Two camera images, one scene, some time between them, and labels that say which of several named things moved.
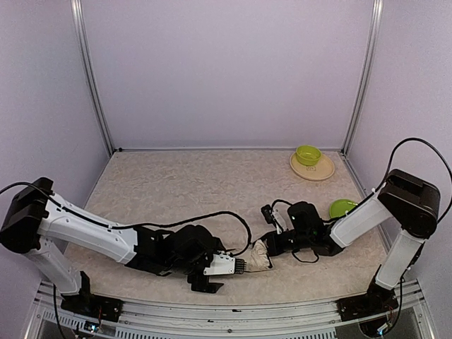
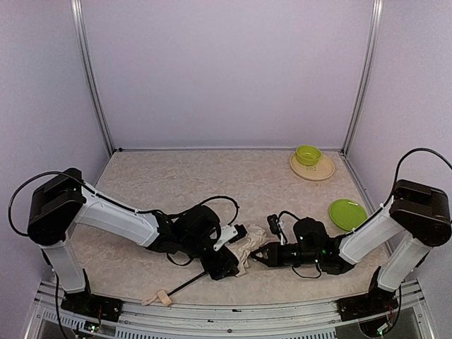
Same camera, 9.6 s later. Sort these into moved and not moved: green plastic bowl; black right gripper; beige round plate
Moved: black right gripper
Not moved: green plastic bowl; beige round plate
